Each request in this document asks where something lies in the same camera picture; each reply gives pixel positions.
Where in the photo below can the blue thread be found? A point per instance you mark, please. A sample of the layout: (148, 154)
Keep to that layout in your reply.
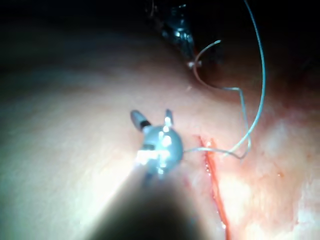
(261, 58)

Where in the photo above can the left arm needle driver jaw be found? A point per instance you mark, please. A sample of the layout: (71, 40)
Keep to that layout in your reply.
(185, 50)
(192, 46)

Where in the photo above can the curved steel needle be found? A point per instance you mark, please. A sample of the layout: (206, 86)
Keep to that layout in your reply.
(195, 70)

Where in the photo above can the right arm needle driver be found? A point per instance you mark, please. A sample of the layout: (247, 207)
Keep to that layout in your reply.
(162, 147)

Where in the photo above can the right arm needle driver jaw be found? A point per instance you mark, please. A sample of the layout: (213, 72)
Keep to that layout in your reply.
(169, 118)
(138, 120)

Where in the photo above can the tissue pad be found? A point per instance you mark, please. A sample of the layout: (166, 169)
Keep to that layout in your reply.
(75, 125)

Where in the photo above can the dark right arm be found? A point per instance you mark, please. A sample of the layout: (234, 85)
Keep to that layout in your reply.
(150, 215)

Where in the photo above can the left arm needle driver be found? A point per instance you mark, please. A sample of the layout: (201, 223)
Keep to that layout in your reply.
(176, 23)

